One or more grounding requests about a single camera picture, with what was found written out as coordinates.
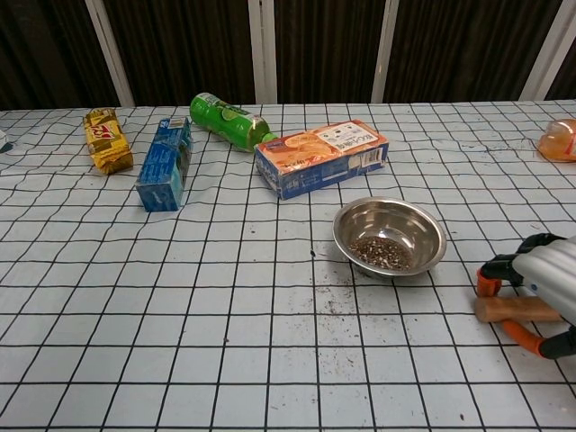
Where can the orange plastic bag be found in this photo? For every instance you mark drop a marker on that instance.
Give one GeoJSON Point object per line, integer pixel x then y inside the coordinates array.
{"type": "Point", "coordinates": [558, 144]}

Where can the wooden stick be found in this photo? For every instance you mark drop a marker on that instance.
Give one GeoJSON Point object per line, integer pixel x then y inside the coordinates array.
{"type": "Point", "coordinates": [513, 309]}

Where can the gold snack packet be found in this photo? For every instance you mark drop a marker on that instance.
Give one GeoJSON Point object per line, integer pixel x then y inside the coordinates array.
{"type": "Point", "coordinates": [105, 139]}

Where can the orange blue biscuit box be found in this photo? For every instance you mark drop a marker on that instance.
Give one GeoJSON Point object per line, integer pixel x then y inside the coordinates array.
{"type": "Point", "coordinates": [315, 157]}

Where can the white checkered tablecloth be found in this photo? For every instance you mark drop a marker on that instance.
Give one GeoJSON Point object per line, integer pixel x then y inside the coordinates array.
{"type": "Point", "coordinates": [225, 315]}

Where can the stainless steel bowl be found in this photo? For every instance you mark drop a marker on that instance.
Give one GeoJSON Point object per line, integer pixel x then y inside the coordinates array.
{"type": "Point", "coordinates": [387, 216]}

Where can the green plastic bottle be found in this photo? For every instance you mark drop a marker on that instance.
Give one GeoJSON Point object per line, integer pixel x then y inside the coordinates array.
{"type": "Point", "coordinates": [220, 119]}

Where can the white frame post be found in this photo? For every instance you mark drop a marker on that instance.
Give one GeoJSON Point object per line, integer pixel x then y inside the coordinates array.
{"type": "Point", "coordinates": [109, 54]}
{"type": "Point", "coordinates": [263, 45]}
{"type": "Point", "coordinates": [386, 45]}
{"type": "Point", "coordinates": [553, 45]}

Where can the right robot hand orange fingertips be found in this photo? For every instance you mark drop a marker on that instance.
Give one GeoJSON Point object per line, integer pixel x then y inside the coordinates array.
{"type": "Point", "coordinates": [553, 270]}

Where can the blue carton box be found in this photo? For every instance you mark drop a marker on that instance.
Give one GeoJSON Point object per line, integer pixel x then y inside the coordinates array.
{"type": "Point", "coordinates": [162, 166]}

